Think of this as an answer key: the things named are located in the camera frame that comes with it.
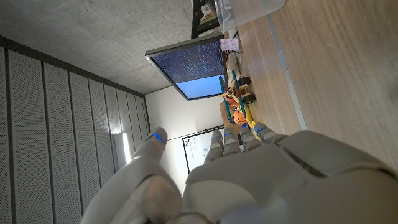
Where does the wooden toy airplane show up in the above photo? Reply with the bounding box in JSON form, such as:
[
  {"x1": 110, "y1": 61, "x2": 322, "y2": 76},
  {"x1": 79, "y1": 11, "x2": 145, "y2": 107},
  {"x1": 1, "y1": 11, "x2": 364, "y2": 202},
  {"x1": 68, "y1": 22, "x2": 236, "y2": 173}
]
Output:
[{"x1": 217, "y1": 70, "x2": 257, "y2": 124}]

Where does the black computer monitor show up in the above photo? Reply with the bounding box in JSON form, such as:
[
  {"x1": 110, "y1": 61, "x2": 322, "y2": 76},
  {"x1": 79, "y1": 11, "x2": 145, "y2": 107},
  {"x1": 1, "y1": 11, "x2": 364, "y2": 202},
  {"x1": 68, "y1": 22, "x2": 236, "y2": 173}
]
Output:
[{"x1": 144, "y1": 34, "x2": 226, "y2": 101}]

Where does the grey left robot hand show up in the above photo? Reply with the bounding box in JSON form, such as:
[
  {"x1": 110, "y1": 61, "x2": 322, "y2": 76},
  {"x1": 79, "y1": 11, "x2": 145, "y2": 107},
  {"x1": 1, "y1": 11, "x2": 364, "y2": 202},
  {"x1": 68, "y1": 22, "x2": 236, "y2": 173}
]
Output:
[{"x1": 80, "y1": 121, "x2": 398, "y2": 224}]

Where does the clear plastic cup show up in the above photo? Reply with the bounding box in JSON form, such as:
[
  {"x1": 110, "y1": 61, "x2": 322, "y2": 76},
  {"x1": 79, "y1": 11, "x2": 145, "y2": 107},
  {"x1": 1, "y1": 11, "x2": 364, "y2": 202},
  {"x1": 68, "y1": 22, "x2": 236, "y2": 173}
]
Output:
[{"x1": 214, "y1": 0, "x2": 287, "y2": 34}]

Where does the black framed whiteboard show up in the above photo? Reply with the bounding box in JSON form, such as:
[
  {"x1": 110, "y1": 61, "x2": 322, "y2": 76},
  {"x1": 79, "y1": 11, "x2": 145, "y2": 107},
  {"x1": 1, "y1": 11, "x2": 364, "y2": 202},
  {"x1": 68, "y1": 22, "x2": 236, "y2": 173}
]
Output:
[{"x1": 182, "y1": 124, "x2": 226, "y2": 174}]

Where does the brown cardboard sheet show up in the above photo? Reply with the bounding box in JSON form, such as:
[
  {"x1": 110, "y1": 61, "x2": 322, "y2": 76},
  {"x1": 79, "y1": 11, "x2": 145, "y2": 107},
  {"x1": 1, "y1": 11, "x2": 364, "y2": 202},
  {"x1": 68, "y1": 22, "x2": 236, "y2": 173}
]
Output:
[{"x1": 219, "y1": 101, "x2": 238, "y2": 126}]

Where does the yellow toy banana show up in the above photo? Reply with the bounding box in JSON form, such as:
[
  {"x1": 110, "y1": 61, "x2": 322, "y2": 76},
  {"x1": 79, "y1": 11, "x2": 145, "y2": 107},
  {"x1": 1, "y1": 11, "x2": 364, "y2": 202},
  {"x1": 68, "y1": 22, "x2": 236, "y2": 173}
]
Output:
[{"x1": 243, "y1": 104, "x2": 264, "y2": 139}]

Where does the white paper note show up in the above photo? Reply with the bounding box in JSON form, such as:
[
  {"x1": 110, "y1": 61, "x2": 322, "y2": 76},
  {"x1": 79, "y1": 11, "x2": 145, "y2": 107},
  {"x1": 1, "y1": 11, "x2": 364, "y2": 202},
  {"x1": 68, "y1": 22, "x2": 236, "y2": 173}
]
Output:
[{"x1": 220, "y1": 38, "x2": 240, "y2": 52}]

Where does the small orange basketball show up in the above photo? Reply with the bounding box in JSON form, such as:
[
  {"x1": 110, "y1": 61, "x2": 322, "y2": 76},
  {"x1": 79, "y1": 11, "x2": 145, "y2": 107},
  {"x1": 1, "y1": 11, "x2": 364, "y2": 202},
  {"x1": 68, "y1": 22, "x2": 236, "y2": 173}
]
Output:
[{"x1": 233, "y1": 110, "x2": 248, "y2": 126}]

